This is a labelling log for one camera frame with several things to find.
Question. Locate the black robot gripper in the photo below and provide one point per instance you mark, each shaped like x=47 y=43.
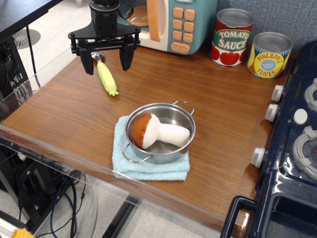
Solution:
x=105 y=33

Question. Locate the plush brown white mushroom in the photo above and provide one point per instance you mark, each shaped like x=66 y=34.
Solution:
x=147 y=129

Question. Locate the teal toy microwave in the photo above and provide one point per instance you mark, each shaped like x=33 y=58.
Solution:
x=175 y=26

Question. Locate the stainless steel pot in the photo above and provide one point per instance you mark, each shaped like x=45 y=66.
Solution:
x=179 y=113

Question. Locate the black computer tower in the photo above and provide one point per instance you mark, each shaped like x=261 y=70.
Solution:
x=12 y=71

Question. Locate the black desk at left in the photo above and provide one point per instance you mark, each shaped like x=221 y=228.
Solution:
x=17 y=14

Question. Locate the light blue folded towel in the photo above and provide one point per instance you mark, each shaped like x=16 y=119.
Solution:
x=124 y=169

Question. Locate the clear acrylic table guard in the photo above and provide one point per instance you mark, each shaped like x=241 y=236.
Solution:
x=71 y=120

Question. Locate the tomato sauce can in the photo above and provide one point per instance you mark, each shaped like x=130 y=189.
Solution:
x=231 y=35

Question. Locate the pineapple slices can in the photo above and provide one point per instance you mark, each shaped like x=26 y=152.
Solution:
x=269 y=54

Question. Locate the black table leg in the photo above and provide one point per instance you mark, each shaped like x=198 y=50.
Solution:
x=119 y=220

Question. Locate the dark blue toy stove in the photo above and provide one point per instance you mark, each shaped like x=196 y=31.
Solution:
x=285 y=205

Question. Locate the green handled metal spoon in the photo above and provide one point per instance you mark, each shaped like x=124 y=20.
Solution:
x=105 y=75

